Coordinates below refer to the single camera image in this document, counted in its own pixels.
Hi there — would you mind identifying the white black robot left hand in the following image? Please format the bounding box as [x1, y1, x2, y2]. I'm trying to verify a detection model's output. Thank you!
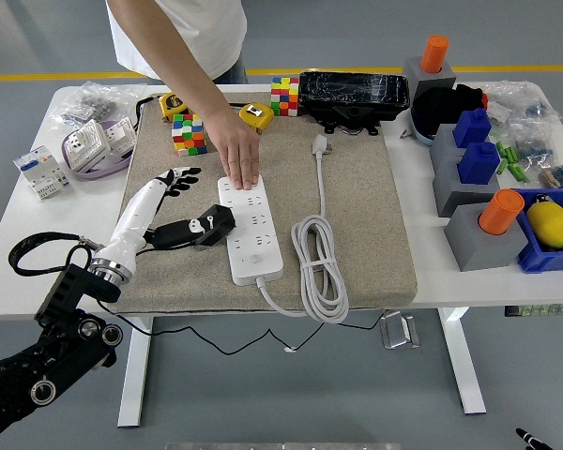
[93, 166, 217, 271]

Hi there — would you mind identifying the light blue bowl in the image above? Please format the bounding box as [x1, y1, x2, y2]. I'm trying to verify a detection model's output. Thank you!
[410, 107, 437, 147]

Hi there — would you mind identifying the yellow tape measure printed 5m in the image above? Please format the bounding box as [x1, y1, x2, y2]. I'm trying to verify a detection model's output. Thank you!
[133, 91, 192, 124]

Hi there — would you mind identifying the yellow tape measure silver clip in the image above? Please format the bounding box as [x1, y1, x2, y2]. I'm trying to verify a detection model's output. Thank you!
[238, 102, 276, 136]

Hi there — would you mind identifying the white wall socket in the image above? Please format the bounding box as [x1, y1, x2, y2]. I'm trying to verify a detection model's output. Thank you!
[65, 119, 112, 171]
[100, 116, 137, 158]

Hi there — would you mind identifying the silver metal bracket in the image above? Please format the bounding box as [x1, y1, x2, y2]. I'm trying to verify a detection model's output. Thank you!
[378, 311, 421, 351]

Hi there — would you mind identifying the colourful puzzle cube stack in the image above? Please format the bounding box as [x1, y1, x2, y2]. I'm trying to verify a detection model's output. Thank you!
[171, 112, 208, 158]
[270, 76, 301, 117]

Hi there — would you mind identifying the grey stepped holder block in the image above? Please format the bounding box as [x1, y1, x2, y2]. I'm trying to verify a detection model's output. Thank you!
[429, 123, 501, 218]

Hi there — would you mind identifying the white table leg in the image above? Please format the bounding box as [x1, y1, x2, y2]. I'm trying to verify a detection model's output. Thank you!
[116, 316, 155, 428]
[438, 307, 488, 416]

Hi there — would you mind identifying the black wrapped box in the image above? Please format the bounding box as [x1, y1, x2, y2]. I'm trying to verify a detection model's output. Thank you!
[298, 69, 412, 137]

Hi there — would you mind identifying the small grey holder block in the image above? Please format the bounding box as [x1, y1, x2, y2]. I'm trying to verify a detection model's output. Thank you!
[402, 55, 458, 102]

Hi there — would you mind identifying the white power strip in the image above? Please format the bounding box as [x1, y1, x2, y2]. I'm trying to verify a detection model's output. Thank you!
[217, 175, 284, 287]

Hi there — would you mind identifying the purple ring tray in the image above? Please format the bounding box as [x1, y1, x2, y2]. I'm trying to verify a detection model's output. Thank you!
[61, 119, 137, 182]

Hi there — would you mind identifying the yellow lemon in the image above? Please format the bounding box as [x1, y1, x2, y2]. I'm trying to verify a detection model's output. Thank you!
[525, 200, 563, 248]

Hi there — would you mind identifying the table control panel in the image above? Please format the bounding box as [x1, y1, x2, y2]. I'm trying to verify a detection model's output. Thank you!
[504, 304, 563, 319]

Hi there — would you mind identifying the blue peg block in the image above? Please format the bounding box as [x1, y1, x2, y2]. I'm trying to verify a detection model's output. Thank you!
[452, 107, 493, 149]
[457, 140, 502, 186]

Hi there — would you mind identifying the person's right hand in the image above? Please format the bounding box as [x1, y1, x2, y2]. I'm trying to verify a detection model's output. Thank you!
[214, 114, 263, 191]

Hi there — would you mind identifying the clear bag of grey screws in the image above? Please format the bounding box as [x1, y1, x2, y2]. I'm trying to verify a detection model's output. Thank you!
[50, 80, 149, 128]

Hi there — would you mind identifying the large grey holder block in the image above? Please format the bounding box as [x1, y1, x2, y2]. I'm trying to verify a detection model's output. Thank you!
[444, 202, 530, 273]

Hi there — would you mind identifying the thin black adapter cord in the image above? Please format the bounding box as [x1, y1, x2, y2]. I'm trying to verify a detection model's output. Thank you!
[96, 246, 398, 356]

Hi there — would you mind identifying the black power adapter plug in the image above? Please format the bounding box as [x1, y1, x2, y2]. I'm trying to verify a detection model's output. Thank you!
[187, 203, 237, 251]

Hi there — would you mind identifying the orange cylinder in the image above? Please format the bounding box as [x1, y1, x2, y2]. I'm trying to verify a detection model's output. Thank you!
[419, 35, 450, 74]
[478, 188, 525, 235]

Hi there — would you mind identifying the white power strip cord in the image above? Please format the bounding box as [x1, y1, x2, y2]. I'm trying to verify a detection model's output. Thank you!
[255, 133, 351, 324]

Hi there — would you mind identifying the clear bag of white parts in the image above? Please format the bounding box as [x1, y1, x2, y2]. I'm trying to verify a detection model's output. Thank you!
[485, 80, 563, 142]

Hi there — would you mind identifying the white circuit breaker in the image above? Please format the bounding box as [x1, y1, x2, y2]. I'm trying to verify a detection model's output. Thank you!
[12, 144, 72, 201]

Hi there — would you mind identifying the black cloth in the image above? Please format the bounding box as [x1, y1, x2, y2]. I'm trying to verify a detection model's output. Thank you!
[411, 82, 487, 142]

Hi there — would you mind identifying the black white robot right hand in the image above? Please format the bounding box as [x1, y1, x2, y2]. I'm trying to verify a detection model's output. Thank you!
[515, 427, 553, 450]

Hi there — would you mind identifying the clear bag of blue parts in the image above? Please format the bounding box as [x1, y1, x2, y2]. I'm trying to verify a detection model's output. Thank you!
[513, 133, 557, 166]

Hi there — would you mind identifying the blue plastic bin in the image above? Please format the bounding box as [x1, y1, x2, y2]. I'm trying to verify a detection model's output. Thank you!
[510, 187, 563, 275]

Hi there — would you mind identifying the grey-brown mat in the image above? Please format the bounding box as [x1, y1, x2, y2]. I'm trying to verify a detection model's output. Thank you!
[100, 91, 418, 315]

